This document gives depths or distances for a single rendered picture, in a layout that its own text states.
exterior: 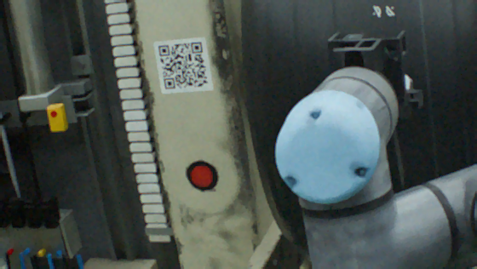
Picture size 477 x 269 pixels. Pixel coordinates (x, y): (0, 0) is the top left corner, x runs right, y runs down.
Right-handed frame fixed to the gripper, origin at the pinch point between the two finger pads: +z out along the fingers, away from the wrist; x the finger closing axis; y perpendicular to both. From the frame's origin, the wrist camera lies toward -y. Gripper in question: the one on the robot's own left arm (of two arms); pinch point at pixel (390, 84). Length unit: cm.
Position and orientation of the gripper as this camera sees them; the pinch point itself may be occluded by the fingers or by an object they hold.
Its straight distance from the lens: 107.7
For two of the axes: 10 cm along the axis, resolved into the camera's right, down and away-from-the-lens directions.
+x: -9.5, 0.3, 3.0
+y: -1.1, -9.7, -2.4
